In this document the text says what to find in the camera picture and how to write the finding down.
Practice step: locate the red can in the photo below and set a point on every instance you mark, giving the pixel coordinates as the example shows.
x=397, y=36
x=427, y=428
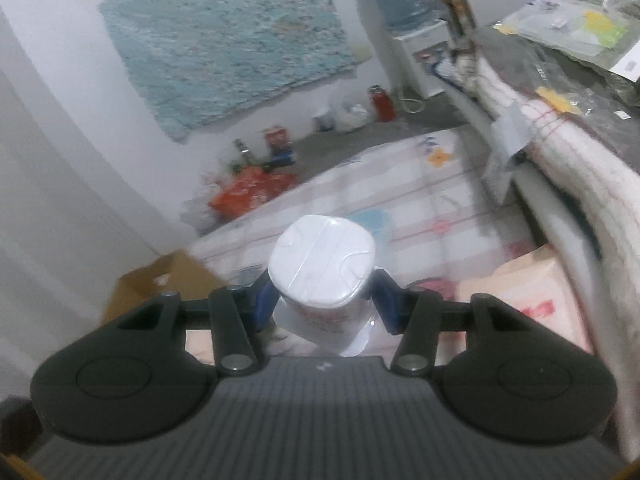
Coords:
x=276, y=139

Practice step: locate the blue can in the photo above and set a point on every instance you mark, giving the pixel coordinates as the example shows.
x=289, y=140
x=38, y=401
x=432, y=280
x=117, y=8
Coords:
x=284, y=157

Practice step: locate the grey bed rail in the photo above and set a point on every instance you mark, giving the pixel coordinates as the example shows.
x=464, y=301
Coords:
x=550, y=205

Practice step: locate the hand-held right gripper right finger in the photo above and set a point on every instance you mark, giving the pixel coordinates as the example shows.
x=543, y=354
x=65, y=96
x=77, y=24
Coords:
x=387, y=306

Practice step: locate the white lidded cup container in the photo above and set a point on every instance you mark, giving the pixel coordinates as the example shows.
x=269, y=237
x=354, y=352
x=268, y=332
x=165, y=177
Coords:
x=322, y=275

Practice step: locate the brown cardboard box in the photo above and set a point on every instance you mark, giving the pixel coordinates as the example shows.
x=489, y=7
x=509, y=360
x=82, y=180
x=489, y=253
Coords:
x=160, y=280

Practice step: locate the red bottle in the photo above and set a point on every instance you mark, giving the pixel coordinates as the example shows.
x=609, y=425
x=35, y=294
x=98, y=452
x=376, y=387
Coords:
x=381, y=104

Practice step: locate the teal shaggy wall rug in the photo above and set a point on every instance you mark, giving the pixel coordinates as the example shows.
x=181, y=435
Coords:
x=225, y=40

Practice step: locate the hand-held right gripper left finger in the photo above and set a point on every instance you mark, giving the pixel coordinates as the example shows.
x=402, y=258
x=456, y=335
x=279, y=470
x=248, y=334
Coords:
x=262, y=301

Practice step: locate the clear plastic bags pile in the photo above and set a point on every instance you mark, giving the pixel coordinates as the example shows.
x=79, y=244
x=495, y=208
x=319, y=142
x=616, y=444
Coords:
x=575, y=50

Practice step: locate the white plastic bag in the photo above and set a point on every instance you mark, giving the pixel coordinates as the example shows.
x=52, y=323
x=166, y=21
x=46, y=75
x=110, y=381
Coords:
x=350, y=116

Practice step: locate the white water dispenser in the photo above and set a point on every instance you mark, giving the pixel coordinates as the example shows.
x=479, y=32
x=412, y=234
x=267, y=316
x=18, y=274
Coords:
x=425, y=60

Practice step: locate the pink tissue pack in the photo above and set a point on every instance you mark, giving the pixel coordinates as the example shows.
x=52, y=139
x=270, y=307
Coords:
x=535, y=290

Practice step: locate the dark green bottle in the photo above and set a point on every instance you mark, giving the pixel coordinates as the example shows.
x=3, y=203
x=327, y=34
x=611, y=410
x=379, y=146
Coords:
x=243, y=152

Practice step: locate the printed blanket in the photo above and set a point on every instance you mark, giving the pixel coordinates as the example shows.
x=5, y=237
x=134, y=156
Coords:
x=400, y=195

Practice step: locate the white curtain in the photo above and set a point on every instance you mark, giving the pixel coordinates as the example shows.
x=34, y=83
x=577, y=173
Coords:
x=55, y=185

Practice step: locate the white rolled blanket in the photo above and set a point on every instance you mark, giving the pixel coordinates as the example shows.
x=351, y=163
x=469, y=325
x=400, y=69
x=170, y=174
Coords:
x=575, y=160

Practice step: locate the yellow green packet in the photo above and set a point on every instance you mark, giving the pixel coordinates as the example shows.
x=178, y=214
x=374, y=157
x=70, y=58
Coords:
x=600, y=27

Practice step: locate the orange snack packet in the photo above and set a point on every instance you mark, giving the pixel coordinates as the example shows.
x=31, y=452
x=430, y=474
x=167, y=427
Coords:
x=247, y=190

